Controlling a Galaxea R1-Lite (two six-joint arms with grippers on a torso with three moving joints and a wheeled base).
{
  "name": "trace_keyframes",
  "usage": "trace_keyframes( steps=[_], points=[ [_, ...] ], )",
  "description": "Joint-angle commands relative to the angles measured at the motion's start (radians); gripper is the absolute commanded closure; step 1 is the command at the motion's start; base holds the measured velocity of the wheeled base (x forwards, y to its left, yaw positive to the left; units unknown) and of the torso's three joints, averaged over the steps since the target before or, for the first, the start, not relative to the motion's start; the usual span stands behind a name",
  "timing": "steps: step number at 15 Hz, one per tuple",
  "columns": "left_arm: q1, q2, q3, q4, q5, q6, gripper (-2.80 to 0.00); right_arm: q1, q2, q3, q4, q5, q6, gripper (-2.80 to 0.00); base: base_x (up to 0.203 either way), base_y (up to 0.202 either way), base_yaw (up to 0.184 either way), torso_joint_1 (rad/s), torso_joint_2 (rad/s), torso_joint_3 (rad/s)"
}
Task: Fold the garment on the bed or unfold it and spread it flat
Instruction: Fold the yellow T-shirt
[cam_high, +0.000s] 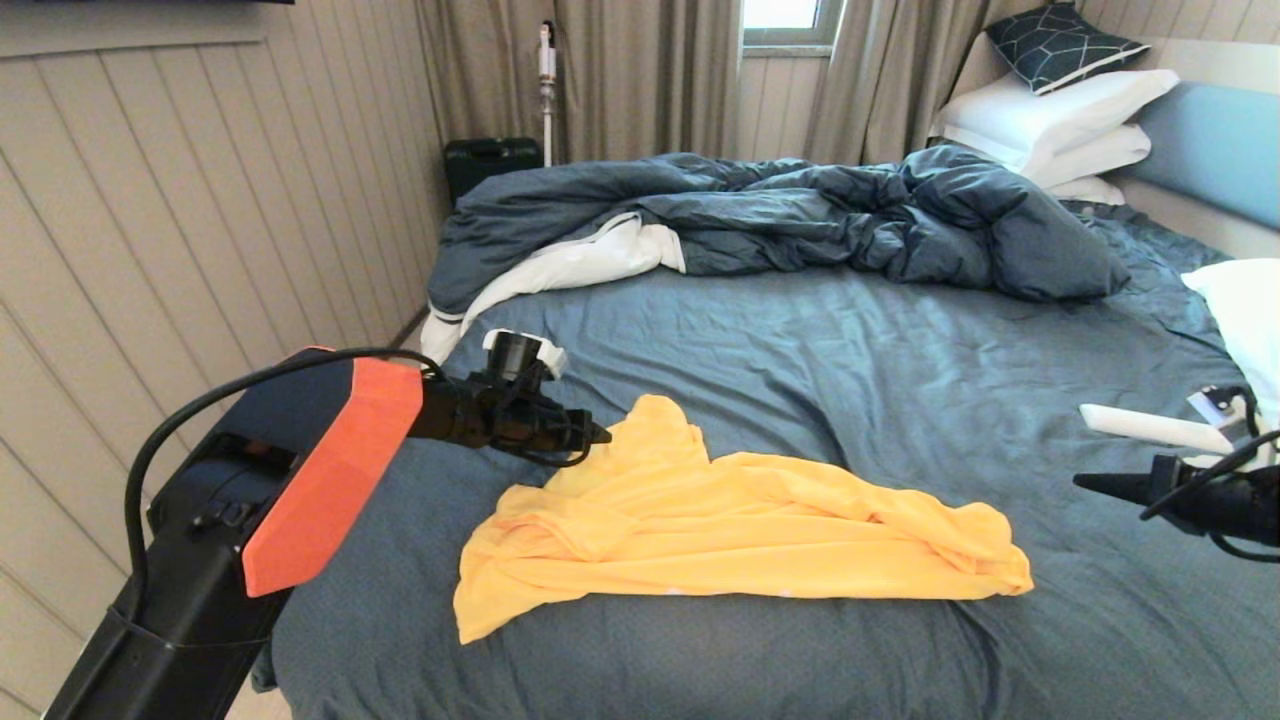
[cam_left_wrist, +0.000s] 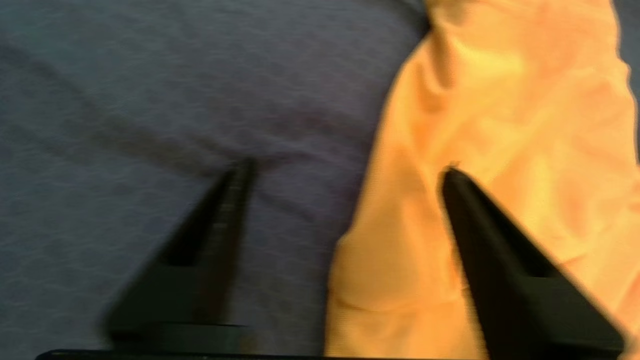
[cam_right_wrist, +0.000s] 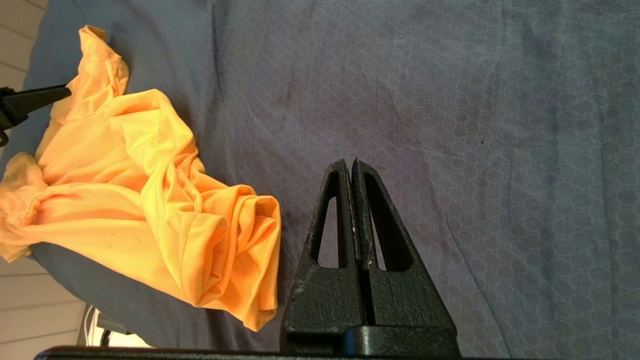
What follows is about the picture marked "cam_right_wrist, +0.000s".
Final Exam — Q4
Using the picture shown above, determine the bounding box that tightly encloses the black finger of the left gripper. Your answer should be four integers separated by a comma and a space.
0, 95, 71, 130
0, 84, 72, 103

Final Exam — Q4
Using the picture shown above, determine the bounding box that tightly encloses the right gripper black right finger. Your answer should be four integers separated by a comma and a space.
351, 158, 457, 341

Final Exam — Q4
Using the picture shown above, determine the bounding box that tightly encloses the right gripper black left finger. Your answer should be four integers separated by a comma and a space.
280, 159, 363, 341

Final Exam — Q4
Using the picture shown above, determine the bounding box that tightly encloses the yellow polo shirt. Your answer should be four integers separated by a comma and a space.
0, 25, 282, 332

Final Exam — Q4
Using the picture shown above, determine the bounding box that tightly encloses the bed with blue sheet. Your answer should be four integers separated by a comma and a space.
0, 0, 640, 360

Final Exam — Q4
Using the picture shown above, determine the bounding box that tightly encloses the black cable bundle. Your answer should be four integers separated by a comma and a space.
84, 304, 133, 348

